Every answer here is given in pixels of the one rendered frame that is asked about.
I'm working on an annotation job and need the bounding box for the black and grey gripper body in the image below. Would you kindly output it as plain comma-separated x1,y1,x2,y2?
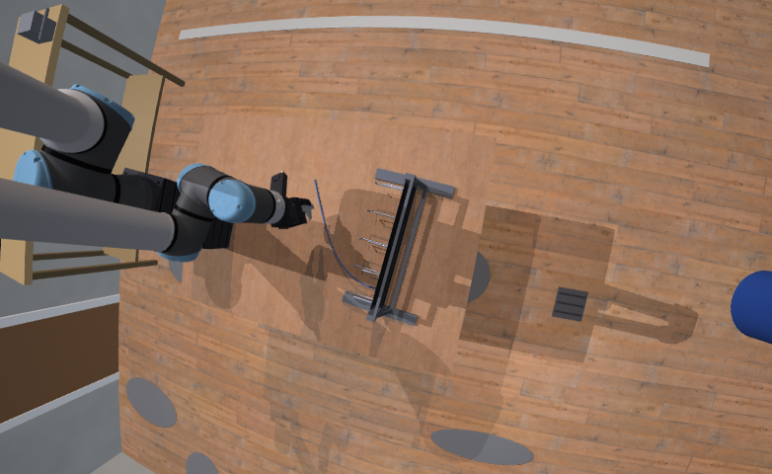
271,197,307,229

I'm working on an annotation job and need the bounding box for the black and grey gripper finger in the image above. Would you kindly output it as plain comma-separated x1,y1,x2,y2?
297,198,315,220

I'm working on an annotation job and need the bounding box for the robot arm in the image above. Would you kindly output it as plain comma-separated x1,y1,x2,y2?
0,61,287,262

